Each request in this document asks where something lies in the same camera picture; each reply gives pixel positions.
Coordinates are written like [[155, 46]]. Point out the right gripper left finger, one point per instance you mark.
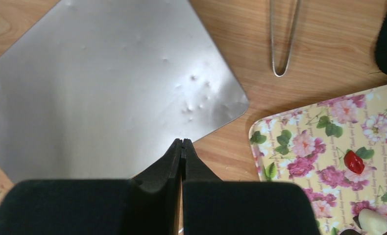
[[145, 204]]

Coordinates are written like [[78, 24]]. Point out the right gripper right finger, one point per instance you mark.
[[212, 206]]

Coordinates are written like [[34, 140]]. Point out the metallic box lid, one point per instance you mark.
[[101, 88]]

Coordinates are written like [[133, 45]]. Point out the white chocolate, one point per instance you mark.
[[372, 222]]

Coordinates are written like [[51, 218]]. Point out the floral rectangular tray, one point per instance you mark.
[[307, 145]]

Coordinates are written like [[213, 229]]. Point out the red candy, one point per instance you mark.
[[353, 162]]

